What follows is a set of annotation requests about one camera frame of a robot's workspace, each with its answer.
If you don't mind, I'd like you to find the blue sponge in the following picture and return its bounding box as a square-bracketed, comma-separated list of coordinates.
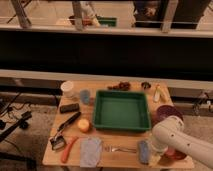
[138, 141, 150, 164]

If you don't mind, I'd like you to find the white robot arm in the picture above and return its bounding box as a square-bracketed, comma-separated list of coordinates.
[150, 115, 213, 169]

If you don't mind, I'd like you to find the translucent blue cup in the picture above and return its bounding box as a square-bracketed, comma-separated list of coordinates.
[80, 89, 90, 105]

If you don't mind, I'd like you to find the white plastic cup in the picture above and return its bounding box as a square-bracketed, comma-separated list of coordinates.
[60, 81, 74, 98]

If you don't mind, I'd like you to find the red orange bowl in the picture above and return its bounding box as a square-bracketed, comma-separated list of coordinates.
[165, 148, 187, 160]

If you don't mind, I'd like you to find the silver fork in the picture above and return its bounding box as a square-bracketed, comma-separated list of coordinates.
[104, 146, 137, 153]

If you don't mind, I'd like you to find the dark purple bowl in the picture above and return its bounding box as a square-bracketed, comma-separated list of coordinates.
[156, 105, 183, 122]

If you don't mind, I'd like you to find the yellow white bottle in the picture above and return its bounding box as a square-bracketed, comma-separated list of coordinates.
[153, 85, 167, 102]

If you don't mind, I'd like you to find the light blue cloth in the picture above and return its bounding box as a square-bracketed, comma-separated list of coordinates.
[80, 137, 102, 168]

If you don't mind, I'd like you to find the green plastic tray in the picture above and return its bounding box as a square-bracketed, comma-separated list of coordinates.
[93, 90, 151, 132]

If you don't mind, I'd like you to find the yellow orange ball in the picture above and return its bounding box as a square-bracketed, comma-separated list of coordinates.
[77, 119, 90, 133]

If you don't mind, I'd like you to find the black rectangular block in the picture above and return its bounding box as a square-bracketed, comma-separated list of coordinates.
[59, 103, 80, 114]

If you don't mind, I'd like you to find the black tripod stand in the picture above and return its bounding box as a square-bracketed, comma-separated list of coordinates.
[0, 93, 38, 168]

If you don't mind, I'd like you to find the orange handled peeler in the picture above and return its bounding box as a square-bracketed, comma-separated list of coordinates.
[61, 136, 78, 163]

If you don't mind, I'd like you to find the black handled brush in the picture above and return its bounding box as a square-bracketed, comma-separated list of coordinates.
[50, 112, 81, 151]

